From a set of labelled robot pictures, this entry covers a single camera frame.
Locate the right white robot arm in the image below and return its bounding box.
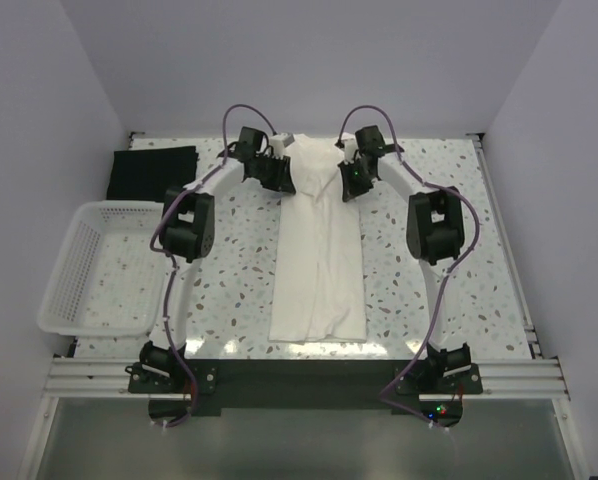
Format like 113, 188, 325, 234
335, 125, 471, 393

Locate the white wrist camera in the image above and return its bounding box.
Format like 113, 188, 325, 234
269, 132, 295, 160
341, 138, 357, 164

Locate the white plastic basket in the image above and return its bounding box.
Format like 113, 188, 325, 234
37, 201, 166, 338

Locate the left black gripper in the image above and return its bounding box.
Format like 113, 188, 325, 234
253, 153, 295, 195

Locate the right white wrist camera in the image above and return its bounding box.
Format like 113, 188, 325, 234
341, 138, 357, 164

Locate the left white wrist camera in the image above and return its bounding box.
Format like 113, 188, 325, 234
269, 132, 295, 160

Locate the aluminium front rail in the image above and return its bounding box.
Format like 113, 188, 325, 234
43, 358, 570, 400

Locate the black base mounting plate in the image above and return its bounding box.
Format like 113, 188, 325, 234
125, 353, 484, 427

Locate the folded black t shirt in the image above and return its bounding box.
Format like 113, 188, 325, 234
106, 146, 199, 202

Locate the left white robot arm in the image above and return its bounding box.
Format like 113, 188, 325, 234
147, 127, 296, 361

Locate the white t shirt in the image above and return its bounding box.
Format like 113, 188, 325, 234
269, 134, 367, 343

